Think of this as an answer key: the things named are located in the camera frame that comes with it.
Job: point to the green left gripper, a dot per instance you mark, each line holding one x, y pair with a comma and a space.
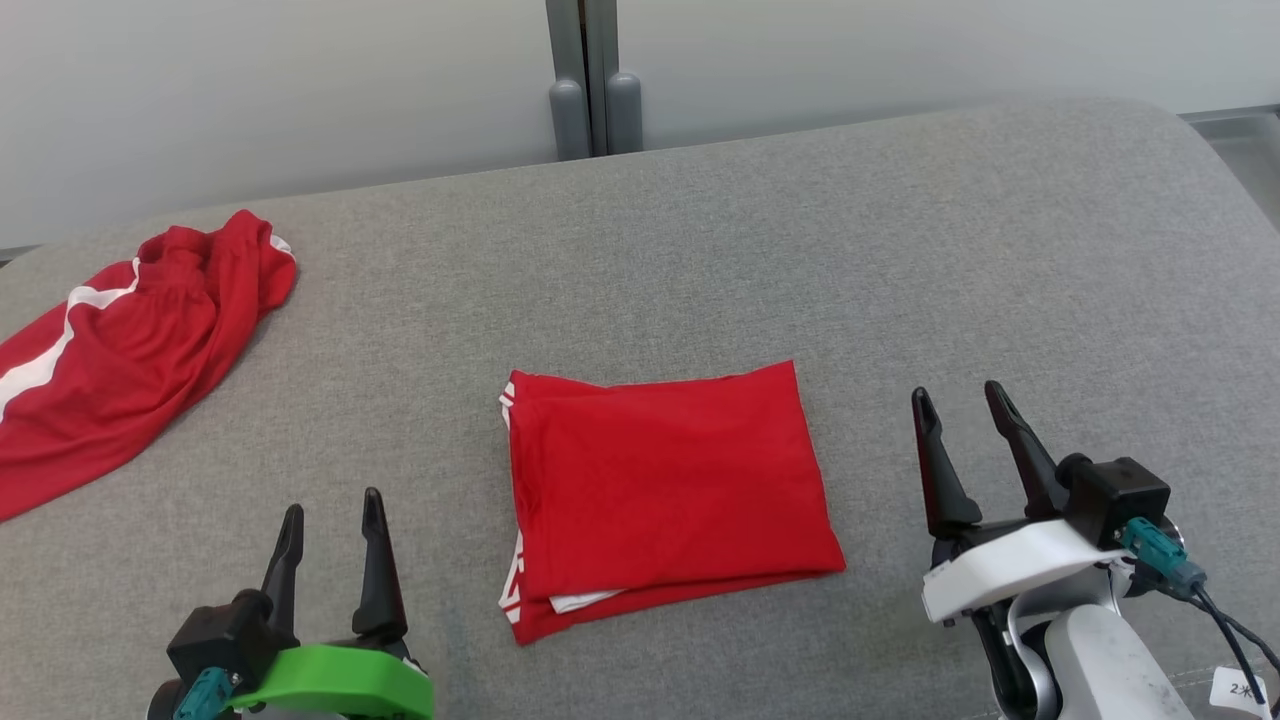
340, 685

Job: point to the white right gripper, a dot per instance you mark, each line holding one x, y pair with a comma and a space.
1010, 565

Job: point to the red shorts with white stripe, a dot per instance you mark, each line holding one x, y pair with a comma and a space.
120, 380

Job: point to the red Bulls basketball jersey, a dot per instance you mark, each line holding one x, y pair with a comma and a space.
670, 490

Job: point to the white paper label tag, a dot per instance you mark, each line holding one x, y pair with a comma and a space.
1238, 690

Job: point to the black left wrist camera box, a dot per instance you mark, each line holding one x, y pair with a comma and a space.
215, 635

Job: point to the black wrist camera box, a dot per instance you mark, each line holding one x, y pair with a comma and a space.
1120, 500
215, 635

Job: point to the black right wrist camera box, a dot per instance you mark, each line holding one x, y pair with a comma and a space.
1120, 500

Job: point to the grey wall baseboard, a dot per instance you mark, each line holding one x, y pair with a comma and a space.
1235, 113
15, 255

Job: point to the grey partition frame post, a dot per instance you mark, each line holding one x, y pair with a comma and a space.
595, 70

